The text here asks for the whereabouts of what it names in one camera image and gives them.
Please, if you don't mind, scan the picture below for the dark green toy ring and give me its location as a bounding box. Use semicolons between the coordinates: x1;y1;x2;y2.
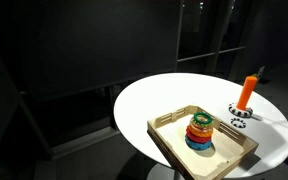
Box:
193;111;214;125

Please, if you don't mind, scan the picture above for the orange stacking peg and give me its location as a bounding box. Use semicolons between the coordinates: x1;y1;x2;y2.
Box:
236;75;259;112

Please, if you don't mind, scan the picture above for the wooden slotted tray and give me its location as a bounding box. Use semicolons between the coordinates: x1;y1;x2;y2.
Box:
146;104;260;180

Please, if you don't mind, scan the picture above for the yellow toy ring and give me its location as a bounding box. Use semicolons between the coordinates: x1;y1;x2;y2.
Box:
189;121;215;133

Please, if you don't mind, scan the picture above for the dark metal window frame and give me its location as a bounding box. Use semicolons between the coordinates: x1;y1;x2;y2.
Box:
175;0;248;75

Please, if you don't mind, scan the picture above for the orange toy ring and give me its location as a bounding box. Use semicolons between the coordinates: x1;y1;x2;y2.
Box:
187;125;215;139

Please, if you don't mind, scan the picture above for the red toy ring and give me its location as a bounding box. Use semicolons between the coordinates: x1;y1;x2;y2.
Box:
185;129;214;145

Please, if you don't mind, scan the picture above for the blue toy ring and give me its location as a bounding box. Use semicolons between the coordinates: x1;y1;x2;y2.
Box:
184;137;213;151

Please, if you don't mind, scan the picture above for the white table pedestal base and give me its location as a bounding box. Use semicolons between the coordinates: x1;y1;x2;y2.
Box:
146;162;186;180

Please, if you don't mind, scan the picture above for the small black white striped ring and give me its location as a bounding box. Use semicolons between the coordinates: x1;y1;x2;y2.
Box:
230;117;247;130

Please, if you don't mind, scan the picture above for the large black white striped ring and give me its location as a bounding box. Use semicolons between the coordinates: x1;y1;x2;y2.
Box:
228;102;254;119

